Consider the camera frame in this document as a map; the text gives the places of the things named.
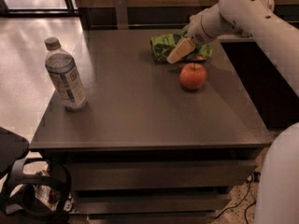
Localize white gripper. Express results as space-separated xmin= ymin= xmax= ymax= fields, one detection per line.
xmin=166 ymin=4 xmax=240 ymax=63

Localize green rice chip bag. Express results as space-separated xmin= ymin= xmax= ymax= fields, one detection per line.
xmin=150 ymin=26 xmax=212 ymax=63

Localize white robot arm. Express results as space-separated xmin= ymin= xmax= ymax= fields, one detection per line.
xmin=167 ymin=0 xmax=299 ymax=224

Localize clear plastic water bottle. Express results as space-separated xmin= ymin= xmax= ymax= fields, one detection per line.
xmin=45 ymin=36 xmax=87 ymax=111

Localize red apple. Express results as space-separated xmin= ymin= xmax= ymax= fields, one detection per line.
xmin=179 ymin=63 xmax=207 ymax=91

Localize grey drawer cabinet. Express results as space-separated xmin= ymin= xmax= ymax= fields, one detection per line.
xmin=31 ymin=30 xmax=272 ymax=224

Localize white power strip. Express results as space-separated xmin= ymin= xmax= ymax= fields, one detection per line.
xmin=247 ymin=172 xmax=261 ymax=183

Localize magazines on floor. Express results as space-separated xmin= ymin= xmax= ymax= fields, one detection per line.
xmin=34 ymin=170 xmax=71 ymax=214

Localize left metal bracket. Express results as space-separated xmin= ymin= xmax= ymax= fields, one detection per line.
xmin=114 ymin=0 xmax=129 ymax=30

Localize black power cable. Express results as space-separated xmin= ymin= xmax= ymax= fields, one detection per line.
xmin=214 ymin=180 xmax=252 ymax=220
xmin=243 ymin=199 xmax=258 ymax=224

